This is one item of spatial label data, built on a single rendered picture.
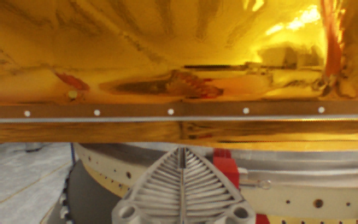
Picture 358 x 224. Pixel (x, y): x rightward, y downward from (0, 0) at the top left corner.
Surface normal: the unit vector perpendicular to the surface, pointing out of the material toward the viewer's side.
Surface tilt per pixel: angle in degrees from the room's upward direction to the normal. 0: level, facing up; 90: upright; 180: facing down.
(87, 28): 89
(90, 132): 90
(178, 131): 90
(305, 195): 90
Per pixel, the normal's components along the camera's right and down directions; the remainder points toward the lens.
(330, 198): -0.06, 0.11
